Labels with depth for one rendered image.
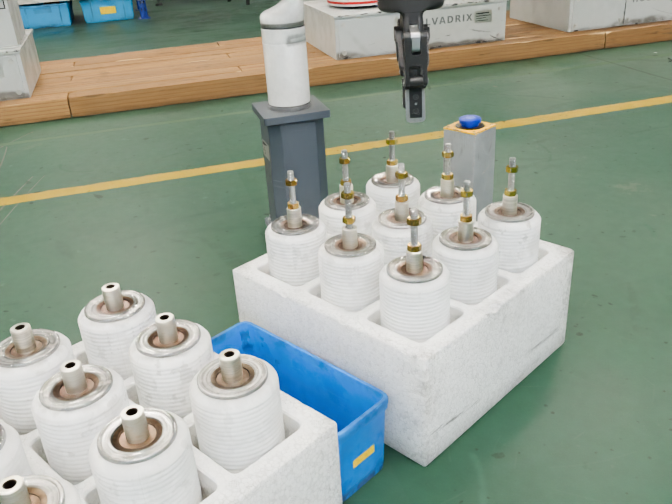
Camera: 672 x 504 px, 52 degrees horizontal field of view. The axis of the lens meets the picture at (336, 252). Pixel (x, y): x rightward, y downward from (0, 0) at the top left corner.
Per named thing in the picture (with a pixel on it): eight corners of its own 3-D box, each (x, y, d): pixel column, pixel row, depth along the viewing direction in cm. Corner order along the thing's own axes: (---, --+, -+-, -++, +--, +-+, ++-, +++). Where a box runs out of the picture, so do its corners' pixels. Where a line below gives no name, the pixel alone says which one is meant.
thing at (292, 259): (314, 302, 123) (306, 208, 114) (343, 326, 115) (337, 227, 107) (265, 320, 118) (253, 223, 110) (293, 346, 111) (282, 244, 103)
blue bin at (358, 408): (200, 413, 108) (188, 349, 103) (253, 379, 115) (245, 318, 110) (340, 512, 89) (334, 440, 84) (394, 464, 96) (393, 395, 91)
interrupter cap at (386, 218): (419, 208, 112) (419, 204, 112) (432, 227, 105) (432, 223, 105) (373, 214, 111) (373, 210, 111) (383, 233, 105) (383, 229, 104)
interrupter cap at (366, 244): (341, 264, 96) (341, 260, 96) (315, 245, 102) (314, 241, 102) (386, 249, 100) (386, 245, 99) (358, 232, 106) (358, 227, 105)
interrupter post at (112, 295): (102, 309, 89) (96, 287, 88) (118, 302, 91) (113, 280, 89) (112, 315, 88) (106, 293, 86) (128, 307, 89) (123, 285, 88)
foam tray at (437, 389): (244, 361, 120) (231, 269, 112) (390, 274, 144) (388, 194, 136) (425, 469, 95) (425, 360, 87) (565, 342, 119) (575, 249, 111)
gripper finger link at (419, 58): (402, 30, 74) (403, 82, 78) (403, 36, 73) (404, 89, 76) (427, 28, 74) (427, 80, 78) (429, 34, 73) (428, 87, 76)
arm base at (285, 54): (265, 104, 156) (256, 25, 148) (304, 98, 158) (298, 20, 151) (273, 114, 148) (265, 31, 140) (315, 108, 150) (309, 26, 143)
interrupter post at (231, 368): (217, 380, 75) (213, 355, 73) (234, 369, 76) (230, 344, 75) (231, 389, 73) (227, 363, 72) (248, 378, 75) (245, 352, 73)
